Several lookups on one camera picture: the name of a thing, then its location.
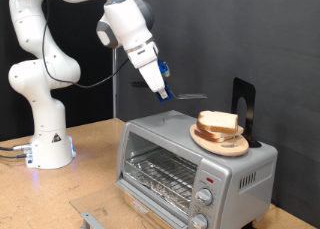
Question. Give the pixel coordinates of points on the vertical metal pole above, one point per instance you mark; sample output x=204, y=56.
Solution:
x=114, y=99

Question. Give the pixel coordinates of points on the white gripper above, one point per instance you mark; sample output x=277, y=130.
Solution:
x=152, y=75

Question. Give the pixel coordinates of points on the thick white bread slice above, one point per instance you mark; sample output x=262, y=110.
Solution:
x=216, y=120

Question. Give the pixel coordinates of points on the black metal bookend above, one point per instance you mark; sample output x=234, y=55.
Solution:
x=248, y=92

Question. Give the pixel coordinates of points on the silver toaster oven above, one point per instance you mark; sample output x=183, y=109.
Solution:
x=233, y=189

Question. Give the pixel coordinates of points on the glass oven door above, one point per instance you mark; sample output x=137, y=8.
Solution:
x=100, y=202

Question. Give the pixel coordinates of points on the spatula with blue grip block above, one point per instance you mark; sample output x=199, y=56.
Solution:
x=193, y=96

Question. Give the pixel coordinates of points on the thin metal pin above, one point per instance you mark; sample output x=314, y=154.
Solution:
x=234, y=139

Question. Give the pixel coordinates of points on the silver oven knob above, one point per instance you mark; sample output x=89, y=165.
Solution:
x=204, y=196
x=199, y=221

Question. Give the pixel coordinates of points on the round wooden board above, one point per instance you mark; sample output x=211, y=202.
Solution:
x=216, y=148

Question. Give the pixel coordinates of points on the wooden box under oven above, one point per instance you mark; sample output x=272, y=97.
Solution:
x=128, y=199

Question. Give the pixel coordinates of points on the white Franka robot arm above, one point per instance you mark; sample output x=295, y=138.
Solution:
x=26, y=79

